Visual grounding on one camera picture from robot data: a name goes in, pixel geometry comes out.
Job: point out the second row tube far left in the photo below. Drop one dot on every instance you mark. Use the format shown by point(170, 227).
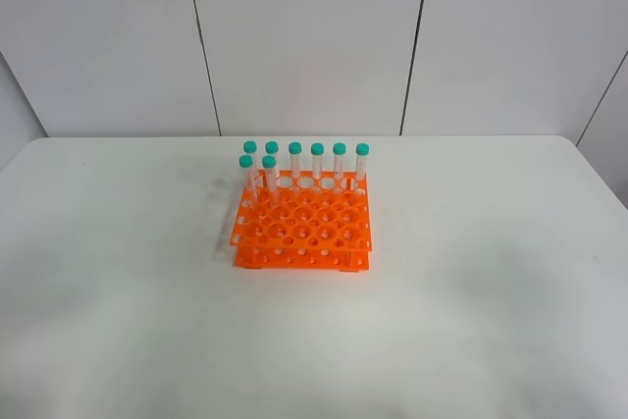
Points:
point(246, 163)

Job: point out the test tube with teal cap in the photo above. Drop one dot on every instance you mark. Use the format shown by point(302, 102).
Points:
point(269, 164)

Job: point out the orange test tube rack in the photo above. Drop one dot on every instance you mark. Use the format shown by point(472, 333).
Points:
point(305, 224)

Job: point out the back row tube far right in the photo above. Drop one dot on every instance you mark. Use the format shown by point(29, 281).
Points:
point(362, 152)

